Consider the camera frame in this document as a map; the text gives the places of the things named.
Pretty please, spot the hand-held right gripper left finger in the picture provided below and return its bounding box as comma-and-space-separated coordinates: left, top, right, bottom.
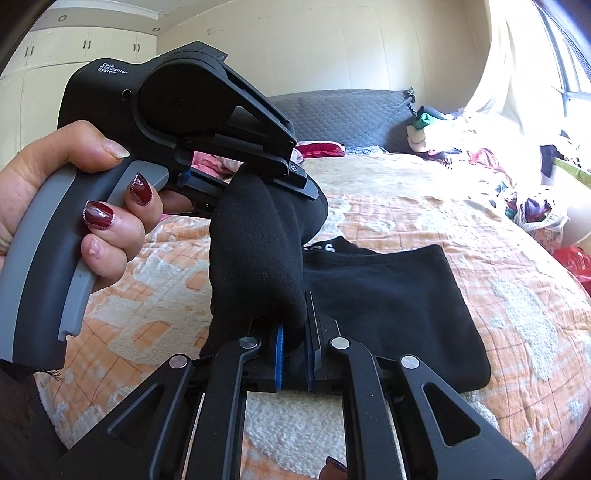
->
51, 318, 286, 480

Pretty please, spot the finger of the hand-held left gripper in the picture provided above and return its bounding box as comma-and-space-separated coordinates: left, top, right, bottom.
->
172, 167, 232, 219
179, 58, 329, 202

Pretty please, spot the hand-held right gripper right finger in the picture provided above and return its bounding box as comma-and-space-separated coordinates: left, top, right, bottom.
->
305, 291, 537, 480

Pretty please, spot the black sock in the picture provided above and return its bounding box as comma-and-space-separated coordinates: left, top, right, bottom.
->
199, 162, 329, 387

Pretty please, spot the black garment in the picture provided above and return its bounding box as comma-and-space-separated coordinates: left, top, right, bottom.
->
300, 235, 491, 394

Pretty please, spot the light pink clothes pile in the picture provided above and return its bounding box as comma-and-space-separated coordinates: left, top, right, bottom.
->
191, 150, 242, 180

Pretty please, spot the mixed clothes pile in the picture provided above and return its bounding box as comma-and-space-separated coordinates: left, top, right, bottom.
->
405, 105, 509, 172

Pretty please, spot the plastic bag of clothes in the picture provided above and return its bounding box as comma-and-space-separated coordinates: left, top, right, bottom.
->
501, 185, 570, 232

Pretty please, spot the person's right hand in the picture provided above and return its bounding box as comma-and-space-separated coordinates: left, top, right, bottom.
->
318, 456, 350, 480

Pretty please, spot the person's left hand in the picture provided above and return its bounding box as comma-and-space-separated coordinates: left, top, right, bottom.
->
0, 121, 195, 295

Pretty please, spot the red cloth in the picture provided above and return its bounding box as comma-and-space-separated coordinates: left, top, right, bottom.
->
294, 141, 348, 160

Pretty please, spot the grey quilted headboard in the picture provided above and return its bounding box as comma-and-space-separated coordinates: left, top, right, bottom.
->
268, 88, 420, 156

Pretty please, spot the cream wardrobe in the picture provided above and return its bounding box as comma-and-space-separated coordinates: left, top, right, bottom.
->
0, 33, 160, 155

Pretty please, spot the peach quilted blanket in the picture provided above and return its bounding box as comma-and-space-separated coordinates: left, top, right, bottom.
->
34, 151, 591, 480

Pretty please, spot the white curtain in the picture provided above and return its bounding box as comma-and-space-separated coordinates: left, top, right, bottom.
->
463, 0, 579, 154

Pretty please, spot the dark cloth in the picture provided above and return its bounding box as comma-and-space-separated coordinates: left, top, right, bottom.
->
0, 359, 71, 480

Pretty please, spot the red plastic bag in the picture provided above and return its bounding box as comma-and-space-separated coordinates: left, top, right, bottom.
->
551, 246, 591, 284

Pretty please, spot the yellow-green cloth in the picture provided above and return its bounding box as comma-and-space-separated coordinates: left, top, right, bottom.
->
551, 157, 591, 186

